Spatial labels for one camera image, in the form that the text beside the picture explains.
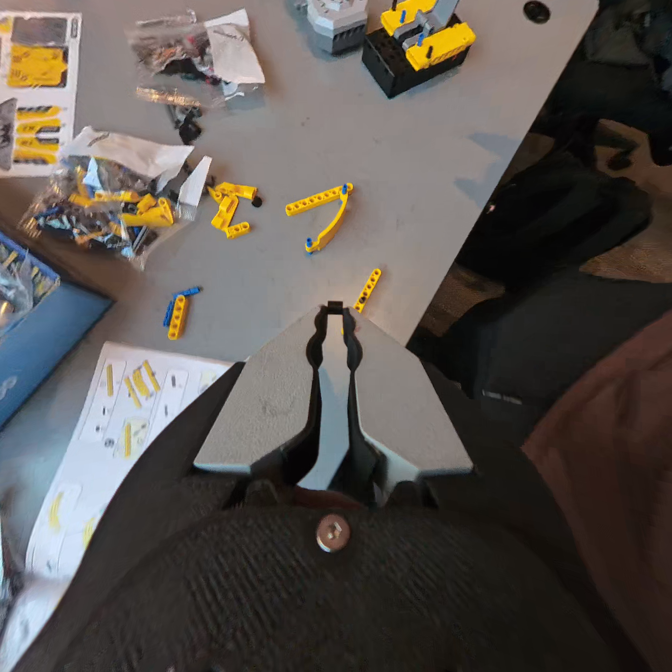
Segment dark backpack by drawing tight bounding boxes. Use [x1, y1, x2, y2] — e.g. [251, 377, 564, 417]
[454, 149, 654, 287]

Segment short thick yellow beam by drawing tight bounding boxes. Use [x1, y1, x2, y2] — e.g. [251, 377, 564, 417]
[168, 295, 190, 340]

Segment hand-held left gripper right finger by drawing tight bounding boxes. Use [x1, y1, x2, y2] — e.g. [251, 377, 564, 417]
[342, 308, 475, 494]

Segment yellow black sticker sheet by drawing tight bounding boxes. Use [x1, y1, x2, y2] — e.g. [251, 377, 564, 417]
[0, 12, 83, 178]

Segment loose black connector pieces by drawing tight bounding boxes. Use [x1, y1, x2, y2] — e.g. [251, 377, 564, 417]
[167, 102, 205, 145]

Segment blue cardboard kit box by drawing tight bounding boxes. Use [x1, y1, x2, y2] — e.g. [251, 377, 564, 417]
[0, 231, 115, 428]

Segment yellow curved panel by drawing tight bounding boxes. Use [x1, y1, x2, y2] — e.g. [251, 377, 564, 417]
[306, 191, 354, 254]

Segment black holed robot base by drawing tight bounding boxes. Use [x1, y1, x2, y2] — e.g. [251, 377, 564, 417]
[361, 13, 476, 99]

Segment grey robot hub block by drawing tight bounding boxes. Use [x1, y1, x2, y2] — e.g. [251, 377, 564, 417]
[302, 0, 368, 56]

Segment person's torso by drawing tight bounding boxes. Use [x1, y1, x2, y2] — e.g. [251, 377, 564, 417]
[522, 310, 672, 672]

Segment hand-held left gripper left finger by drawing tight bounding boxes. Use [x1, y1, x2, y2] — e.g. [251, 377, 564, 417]
[193, 307, 329, 489]

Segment clear bag black parts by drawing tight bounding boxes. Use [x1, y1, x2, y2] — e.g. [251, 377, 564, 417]
[125, 8, 266, 108]

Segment grey desk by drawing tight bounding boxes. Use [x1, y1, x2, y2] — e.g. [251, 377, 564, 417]
[0, 0, 600, 578]

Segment clear bag yellow connectors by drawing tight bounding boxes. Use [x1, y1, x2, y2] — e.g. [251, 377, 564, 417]
[18, 126, 213, 271]

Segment long yellow holed beam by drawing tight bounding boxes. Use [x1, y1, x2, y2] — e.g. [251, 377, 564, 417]
[341, 268, 382, 337]
[285, 184, 350, 217]

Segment yellow slanted brick piece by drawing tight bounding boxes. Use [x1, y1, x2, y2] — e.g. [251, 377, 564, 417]
[209, 182, 258, 203]

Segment white instruction booklet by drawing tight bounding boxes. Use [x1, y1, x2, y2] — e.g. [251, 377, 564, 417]
[0, 341, 247, 672]

